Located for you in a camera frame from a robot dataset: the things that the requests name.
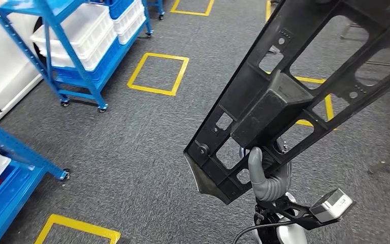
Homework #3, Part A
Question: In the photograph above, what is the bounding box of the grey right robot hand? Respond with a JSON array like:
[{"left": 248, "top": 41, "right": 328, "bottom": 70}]
[{"left": 239, "top": 139, "right": 293, "bottom": 203}]

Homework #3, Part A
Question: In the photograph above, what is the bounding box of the black plastic plate bracket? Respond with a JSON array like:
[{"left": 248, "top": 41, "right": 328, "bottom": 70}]
[{"left": 183, "top": 0, "right": 390, "bottom": 205}]

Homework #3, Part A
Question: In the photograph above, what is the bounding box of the blue metal shelf rack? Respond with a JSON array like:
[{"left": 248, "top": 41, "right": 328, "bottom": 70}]
[
  {"left": 0, "top": 116, "right": 71, "bottom": 244},
  {"left": 147, "top": 0, "right": 166, "bottom": 21},
  {"left": 0, "top": 0, "right": 154, "bottom": 113}
]

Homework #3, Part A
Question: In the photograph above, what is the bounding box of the white car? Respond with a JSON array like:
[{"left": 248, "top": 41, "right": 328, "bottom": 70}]
[{"left": 0, "top": 0, "right": 44, "bottom": 125}]

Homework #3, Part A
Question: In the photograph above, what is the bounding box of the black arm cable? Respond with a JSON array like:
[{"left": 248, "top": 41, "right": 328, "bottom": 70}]
[{"left": 232, "top": 220, "right": 295, "bottom": 244}]

